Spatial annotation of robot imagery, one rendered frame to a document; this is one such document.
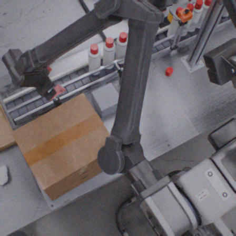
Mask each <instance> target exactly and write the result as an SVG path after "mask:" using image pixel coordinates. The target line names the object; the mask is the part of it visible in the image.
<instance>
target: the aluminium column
mask: <svg viewBox="0 0 236 236"><path fill-rule="evenodd" d="M225 9H226V8H225V6H224V4H222V5H219V3H218V2H217V1H216V0H212V2H211V4H210V6H209V9H208V11H207V13H206V15H205V18H204V20H203V22H202V25H201V27H200V29H199V31H198V34H197V36H196V38H195V40H194V43H193V45H192V48H191V51H190V53H189V55H188V57H187V59H186V61H187V62H188V64H189V65H190V66H191V67H193V66H195V65H197V64H199V62H200V60H201V58H202V56H203V53H204V52H205V50H206V48H207V46H208V44H209V42H210V40H211V37H212V36H213V34H214V31H215V29H216V28H217V26H218V23H219V21H220V20H221V17H222V15H223V13H224V11H225Z"/></svg>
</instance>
